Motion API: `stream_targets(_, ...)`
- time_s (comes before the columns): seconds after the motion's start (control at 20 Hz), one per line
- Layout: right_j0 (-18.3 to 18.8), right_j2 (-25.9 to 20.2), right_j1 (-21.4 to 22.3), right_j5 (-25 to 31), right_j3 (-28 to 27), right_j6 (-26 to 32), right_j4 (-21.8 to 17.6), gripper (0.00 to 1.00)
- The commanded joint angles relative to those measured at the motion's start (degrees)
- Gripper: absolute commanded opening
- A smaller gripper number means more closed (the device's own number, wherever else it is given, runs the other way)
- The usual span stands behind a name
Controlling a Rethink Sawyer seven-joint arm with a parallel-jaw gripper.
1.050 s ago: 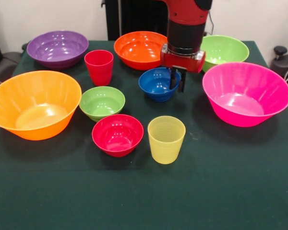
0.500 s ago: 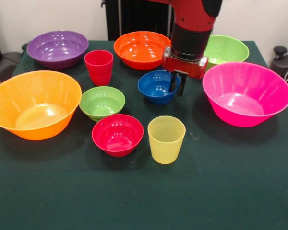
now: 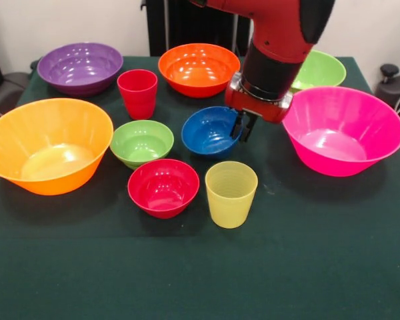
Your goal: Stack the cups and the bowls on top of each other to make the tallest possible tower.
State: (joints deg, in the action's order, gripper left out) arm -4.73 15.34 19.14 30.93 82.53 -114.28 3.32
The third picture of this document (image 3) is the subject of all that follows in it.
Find small green bowl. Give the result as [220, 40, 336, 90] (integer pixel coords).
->
[109, 119, 175, 170]

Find red cup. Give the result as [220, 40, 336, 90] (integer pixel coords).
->
[116, 69, 159, 121]

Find small red bowl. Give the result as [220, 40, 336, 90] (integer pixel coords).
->
[127, 158, 201, 220]

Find orange bowl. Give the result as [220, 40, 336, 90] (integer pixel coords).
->
[157, 43, 241, 99]

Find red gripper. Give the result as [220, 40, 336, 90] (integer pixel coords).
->
[224, 71, 294, 143]

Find large light green bowl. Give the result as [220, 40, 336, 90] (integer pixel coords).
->
[290, 49, 347, 93]

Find large yellow-orange bowl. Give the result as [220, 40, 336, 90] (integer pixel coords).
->
[0, 97, 115, 196]

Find large pink bowl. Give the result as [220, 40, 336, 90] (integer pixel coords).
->
[281, 86, 400, 178]

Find yellow translucent cup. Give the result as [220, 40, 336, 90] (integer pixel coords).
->
[205, 161, 259, 229]

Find purple bowl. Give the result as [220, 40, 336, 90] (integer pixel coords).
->
[36, 42, 124, 98]

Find small blue bowl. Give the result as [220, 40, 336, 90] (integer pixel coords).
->
[181, 105, 244, 160]

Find black round base with knob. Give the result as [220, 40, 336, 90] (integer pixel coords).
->
[375, 63, 400, 127]

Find dark green tablecloth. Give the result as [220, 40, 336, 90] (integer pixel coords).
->
[0, 55, 400, 320]

